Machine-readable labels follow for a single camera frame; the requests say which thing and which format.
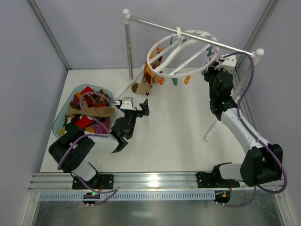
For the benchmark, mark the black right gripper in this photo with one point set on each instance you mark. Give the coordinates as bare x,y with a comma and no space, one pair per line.
212,72

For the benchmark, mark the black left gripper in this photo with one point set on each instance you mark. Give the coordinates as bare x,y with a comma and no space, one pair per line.
137,110

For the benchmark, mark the beige patchwork argyle sock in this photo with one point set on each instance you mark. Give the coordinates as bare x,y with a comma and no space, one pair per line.
148,78

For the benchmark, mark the red sock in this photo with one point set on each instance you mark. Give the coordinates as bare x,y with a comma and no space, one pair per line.
84,122

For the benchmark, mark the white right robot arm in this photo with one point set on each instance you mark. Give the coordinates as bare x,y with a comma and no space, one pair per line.
262,161

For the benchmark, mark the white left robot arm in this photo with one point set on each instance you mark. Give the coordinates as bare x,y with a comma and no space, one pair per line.
70,150

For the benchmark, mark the white round clip hanger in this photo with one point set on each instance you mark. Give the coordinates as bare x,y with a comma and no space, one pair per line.
180,58

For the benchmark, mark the pile of colourful socks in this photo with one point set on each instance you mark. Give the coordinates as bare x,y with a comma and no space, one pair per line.
93,99

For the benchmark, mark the orange clothes peg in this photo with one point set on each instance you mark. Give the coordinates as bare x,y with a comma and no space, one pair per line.
186,80

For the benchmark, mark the teal clothes peg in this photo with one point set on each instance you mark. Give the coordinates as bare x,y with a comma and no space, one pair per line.
175,81

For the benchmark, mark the white metal drying rack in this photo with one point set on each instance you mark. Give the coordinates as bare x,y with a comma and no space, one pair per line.
184,39

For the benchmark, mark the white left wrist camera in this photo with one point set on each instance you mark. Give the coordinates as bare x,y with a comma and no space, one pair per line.
126,103

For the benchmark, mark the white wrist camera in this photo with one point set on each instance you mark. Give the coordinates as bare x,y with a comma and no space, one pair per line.
126,103
226,63

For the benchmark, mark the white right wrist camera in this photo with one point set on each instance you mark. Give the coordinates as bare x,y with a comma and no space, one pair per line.
226,63

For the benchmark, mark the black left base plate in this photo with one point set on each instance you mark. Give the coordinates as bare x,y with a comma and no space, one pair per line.
99,181

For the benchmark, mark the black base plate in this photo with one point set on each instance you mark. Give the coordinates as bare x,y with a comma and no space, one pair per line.
213,180
99,181

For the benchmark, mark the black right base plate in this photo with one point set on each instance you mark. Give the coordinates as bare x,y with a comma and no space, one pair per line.
213,180

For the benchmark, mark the white slotted cable duct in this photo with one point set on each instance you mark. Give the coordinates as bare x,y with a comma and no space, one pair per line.
128,196

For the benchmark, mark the aluminium mounting rail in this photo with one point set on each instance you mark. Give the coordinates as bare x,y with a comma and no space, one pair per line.
139,181

